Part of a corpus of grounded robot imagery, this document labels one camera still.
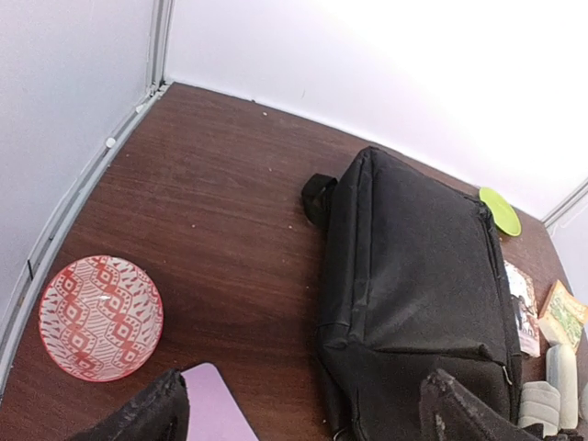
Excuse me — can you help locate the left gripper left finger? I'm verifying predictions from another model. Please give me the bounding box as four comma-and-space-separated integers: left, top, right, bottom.
70, 368, 190, 441

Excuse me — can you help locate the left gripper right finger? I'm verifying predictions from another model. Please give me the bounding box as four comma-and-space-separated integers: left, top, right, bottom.
420, 369, 584, 441

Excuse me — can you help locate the pink smartphone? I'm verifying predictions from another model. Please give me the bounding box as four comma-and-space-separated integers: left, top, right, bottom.
182, 363, 258, 441

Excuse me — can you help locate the beige glasses case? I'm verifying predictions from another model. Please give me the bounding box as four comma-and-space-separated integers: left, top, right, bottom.
546, 345, 579, 429

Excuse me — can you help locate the black student backpack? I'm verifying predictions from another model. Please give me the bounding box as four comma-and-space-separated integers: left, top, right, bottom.
301, 147, 522, 440

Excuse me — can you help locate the green orange paperback book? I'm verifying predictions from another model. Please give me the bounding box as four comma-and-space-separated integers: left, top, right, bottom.
538, 280, 587, 352

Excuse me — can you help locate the purple illustrated paperback book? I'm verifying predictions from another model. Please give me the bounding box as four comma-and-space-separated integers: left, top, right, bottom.
504, 261, 541, 358

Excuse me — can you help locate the beige fabric pencil pouch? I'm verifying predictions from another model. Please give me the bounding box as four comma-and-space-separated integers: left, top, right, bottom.
518, 381, 560, 437

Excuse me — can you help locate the red patterned small bowl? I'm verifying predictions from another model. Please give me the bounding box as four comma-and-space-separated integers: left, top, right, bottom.
39, 255, 164, 382

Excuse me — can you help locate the green plate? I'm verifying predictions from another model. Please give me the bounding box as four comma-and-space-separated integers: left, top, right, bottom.
479, 187, 522, 237

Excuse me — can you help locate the right aluminium frame post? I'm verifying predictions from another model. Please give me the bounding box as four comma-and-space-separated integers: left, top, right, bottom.
542, 178, 588, 229

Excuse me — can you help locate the aluminium frame post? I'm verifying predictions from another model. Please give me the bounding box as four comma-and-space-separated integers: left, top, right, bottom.
146, 0, 175, 96
542, 178, 588, 229

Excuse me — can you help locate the left aluminium frame post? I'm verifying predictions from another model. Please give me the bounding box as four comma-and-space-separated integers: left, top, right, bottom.
146, 0, 175, 96

